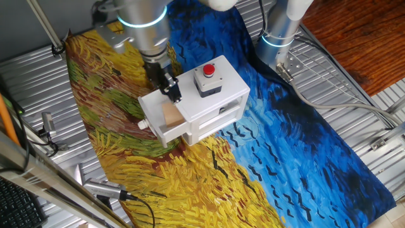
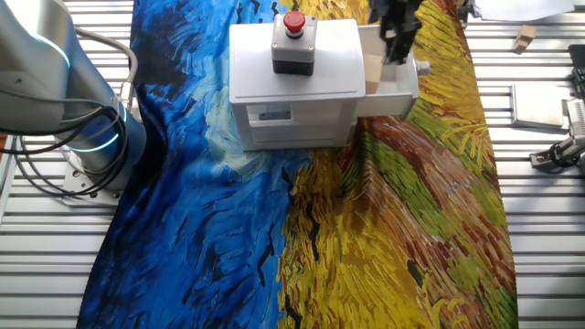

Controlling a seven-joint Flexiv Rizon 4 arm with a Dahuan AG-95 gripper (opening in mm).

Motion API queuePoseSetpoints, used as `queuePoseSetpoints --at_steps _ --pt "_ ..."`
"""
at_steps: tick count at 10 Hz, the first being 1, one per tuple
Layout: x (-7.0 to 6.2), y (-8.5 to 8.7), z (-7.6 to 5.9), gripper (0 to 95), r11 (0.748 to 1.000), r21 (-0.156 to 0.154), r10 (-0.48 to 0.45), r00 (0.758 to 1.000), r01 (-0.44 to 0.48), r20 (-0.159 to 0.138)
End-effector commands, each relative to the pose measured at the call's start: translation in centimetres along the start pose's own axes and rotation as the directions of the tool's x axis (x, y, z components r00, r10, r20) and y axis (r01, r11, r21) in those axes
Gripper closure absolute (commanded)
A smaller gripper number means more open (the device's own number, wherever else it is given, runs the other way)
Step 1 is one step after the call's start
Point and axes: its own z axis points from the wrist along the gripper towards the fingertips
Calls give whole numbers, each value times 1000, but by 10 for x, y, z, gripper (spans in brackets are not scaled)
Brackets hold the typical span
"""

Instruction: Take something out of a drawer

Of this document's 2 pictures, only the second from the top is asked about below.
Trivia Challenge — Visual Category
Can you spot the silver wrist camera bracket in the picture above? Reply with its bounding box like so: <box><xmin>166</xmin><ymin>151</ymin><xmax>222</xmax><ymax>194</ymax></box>
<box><xmin>456</xmin><ymin>0</ymin><xmax>477</xmax><ymax>27</ymax></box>

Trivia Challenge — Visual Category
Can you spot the white drawer cabinet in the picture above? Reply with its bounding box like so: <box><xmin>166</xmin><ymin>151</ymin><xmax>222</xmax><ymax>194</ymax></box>
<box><xmin>228</xmin><ymin>17</ymin><xmax>367</xmax><ymax>152</ymax></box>

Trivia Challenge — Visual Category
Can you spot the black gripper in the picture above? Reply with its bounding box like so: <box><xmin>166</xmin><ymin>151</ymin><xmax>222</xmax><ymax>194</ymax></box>
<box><xmin>367</xmin><ymin>0</ymin><xmax>426</xmax><ymax>66</ymax></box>

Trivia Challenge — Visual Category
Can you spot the black clamp tool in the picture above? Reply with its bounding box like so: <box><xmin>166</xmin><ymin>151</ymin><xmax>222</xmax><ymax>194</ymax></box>
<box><xmin>529</xmin><ymin>134</ymin><xmax>585</xmax><ymax>177</ymax></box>

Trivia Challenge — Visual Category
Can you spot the grey box red stop button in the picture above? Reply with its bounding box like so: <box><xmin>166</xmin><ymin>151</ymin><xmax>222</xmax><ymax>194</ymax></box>
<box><xmin>271</xmin><ymin>9</ymin><xmax>319</xmax><ymax>77</ymax></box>

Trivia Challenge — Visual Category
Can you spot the white flat box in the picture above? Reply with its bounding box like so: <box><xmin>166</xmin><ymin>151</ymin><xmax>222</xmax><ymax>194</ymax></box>
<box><xmin>509</xmin><ymin>82</ymin><xmax>567</xmax><ymax>132</ymax></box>

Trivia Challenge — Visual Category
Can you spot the painted wheatfield cloth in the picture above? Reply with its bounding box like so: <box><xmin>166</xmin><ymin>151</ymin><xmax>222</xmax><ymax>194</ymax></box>
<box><xmin>75</xmin><ymin>0</ymin><xmax>520</xmax><ymax>329</ymax></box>

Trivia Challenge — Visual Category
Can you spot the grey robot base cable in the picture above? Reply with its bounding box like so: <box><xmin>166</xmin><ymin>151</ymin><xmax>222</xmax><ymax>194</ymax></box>
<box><xmin>74</xmin><ymin>27</ymin><xmax>140</xmax><ymax>111</ymax></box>

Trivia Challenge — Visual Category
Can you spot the black device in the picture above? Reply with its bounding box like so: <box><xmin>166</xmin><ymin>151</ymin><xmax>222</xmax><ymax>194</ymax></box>
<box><xmin>568</xmin><ymin>44</ymin><xmax>585</xmax><ymax>100</ymax></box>

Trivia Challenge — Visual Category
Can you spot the tan wooden block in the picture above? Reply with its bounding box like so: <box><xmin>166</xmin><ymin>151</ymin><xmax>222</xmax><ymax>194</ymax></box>
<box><xmin>363</xmin><ymin>53</ymin><xmax>385</xmax><ymax>96</ymax></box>

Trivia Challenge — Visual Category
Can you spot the small pale wooden block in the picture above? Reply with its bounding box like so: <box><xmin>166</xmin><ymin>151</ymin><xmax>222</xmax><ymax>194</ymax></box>
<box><xmin>514</xmin><ymin>25</ymin><xmax>538</xmax><ymax>55</ymax></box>

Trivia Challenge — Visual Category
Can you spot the white flat board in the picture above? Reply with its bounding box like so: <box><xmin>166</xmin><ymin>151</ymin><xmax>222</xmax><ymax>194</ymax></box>
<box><xmin>474</xmin><ymin>0</ymin><xmax>578</xmax><ymax>23</ymax></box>

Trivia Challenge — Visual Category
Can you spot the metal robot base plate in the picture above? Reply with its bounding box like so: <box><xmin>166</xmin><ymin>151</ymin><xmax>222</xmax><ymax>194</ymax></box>
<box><xmin>61</xmin><ymin>148</ymin><xmax>125</xmax><ymax>207</ymax></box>

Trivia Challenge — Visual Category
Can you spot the ribbed silver device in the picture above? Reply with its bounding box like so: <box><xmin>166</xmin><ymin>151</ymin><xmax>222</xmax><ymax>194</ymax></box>
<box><xmin>561</xmin><ymin>97</ymin><xmax>585</xmax><ymax>138</ymax></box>

